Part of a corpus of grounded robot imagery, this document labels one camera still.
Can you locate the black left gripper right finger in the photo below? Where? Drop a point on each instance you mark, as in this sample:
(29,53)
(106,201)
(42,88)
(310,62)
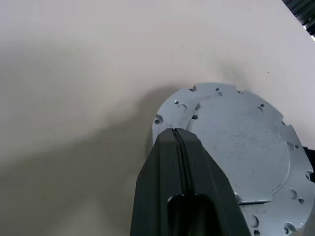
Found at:
(204,177)

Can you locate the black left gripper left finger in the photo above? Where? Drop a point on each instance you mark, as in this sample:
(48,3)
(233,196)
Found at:
(157,177)

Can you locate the dark slatted background structure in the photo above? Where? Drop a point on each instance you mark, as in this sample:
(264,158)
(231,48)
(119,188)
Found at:
(307,17)

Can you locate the silver round motor lid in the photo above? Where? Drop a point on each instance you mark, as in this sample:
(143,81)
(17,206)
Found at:
(246,147)

